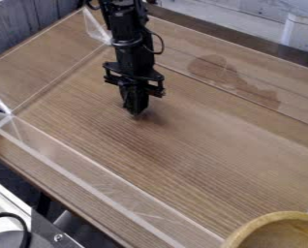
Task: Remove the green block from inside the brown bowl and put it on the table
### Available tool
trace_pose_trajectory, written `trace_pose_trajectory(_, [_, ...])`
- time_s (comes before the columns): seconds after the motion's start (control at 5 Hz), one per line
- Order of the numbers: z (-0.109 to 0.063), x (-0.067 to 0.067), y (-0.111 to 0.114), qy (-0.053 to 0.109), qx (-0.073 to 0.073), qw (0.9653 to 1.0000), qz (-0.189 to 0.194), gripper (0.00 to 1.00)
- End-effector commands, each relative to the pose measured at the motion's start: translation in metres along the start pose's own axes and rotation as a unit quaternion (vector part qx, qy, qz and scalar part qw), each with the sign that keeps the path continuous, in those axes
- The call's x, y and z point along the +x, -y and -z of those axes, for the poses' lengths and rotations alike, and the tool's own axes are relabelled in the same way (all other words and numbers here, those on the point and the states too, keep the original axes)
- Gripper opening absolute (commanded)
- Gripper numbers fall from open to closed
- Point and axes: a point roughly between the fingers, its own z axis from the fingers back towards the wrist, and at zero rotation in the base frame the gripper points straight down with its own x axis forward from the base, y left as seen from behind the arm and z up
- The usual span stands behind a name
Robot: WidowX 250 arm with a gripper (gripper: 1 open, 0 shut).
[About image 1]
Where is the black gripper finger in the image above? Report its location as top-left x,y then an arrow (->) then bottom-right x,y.
118,84 -> 134,111
131,85 -> 149,115

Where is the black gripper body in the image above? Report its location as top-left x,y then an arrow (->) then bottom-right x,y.
102,62 -> 165,98

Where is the white container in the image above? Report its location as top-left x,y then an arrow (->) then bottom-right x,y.
281,13 -> 308,51

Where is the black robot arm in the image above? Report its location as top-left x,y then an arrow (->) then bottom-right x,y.
98,0 -> 163,115

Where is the grey metal bracket with screw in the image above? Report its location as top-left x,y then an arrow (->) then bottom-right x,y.
29,210 -> 83,248

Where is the clear acrylic table barrier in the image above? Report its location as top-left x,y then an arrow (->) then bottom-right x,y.
0,10 -> 308,248

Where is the brown wooden bowl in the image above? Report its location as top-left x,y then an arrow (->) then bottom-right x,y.
219,211 -> 308,248

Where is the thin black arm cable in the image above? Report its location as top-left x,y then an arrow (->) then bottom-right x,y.
142,30 -> 165,55

